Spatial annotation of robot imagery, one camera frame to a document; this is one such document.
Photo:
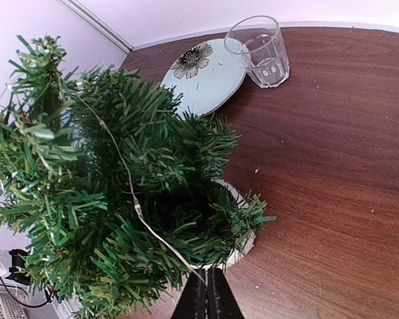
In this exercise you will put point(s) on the front aluminium rail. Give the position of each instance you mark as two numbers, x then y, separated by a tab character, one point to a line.
17	294

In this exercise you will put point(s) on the light blue flower plate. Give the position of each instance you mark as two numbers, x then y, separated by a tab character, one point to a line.
203	78

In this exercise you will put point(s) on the clear drinking glass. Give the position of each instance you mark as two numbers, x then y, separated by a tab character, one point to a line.
257	44

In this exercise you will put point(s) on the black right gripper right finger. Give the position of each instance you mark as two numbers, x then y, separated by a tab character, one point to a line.
221	303

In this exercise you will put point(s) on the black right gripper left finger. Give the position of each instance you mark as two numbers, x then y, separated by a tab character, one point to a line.
193	300

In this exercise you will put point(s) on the left aluminium frame post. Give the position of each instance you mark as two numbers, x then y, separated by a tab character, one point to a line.
98	24

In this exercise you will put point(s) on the small green christmas tree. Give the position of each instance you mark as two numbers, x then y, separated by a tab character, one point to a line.
119	195

